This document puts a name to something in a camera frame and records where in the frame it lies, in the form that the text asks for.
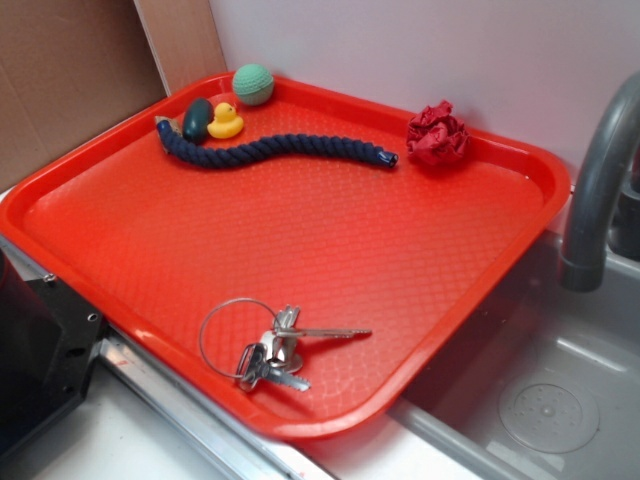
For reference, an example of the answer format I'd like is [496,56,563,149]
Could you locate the silver keys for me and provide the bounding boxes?
[198,297,372,393]

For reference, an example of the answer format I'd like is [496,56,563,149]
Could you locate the red plastic tray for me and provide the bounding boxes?
[1,74,570,440]

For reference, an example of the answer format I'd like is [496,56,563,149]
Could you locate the yellow rubber duck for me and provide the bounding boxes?
[206,102,244,139]

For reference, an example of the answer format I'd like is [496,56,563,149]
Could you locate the crumpled red paper ball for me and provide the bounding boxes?
[406,100,470,166]

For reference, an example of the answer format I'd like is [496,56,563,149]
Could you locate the green dimpled ball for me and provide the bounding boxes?
[232,64,275,106]

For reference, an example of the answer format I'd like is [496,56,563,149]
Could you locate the dark green oval toy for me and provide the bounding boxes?
[182,98,213,144]

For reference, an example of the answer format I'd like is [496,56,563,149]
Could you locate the grey toy sink basin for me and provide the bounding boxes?
[401,237,639,479]

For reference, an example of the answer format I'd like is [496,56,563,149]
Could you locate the grey curved faucet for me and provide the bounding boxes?
[558,73,639,292]

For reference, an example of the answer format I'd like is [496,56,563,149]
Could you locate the brown cardboard panel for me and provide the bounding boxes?
[1,1,226,190]

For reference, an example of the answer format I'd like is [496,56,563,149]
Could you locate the navy blue twisted rope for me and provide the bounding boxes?
[154,115,401,171]

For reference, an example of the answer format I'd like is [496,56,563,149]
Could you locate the black metal bracket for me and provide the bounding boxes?
[1,255,105,460]

